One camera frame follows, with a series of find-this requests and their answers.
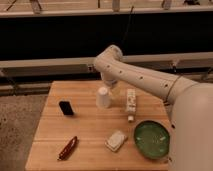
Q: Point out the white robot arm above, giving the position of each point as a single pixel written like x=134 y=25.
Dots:
x=191 y=118

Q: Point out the green bowl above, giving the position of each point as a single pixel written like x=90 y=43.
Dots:
x=152 y=139

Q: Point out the red-brown folding knife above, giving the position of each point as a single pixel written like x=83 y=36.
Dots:
x=63 y=155

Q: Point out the white soap bar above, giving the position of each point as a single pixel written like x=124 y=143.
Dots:
x=116 y=140

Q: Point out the white tube with cap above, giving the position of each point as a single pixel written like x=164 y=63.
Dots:
x=131 y=104

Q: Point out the black eraser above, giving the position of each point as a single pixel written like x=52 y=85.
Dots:
x=66 y=108

